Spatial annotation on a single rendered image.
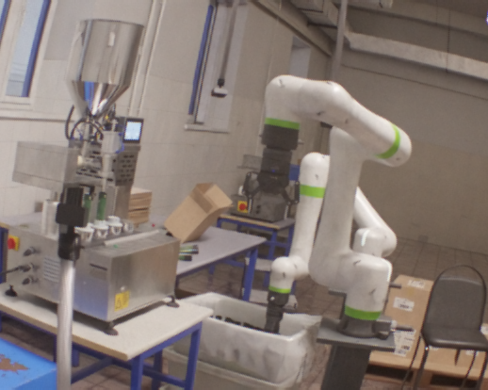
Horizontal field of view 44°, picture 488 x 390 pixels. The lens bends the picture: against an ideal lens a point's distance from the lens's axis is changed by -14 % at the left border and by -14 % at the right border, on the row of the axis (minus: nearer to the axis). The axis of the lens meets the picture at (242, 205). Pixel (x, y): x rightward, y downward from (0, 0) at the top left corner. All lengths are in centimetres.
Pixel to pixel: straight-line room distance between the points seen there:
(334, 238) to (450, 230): 1025
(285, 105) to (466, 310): 231
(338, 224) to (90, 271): 81
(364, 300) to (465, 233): 1032
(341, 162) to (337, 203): 12
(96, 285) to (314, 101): 99
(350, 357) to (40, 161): 126
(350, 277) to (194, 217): 209
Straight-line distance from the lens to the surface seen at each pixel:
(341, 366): 214
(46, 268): 236
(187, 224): 407
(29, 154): 240
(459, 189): 1229
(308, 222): 289
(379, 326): 212
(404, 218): 1235
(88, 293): 227
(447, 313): 375
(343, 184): 211
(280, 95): 173
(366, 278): 206
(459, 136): 1230
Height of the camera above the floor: 150
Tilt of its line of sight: 7 degrees down
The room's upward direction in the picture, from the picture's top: 9 degrees clockwise
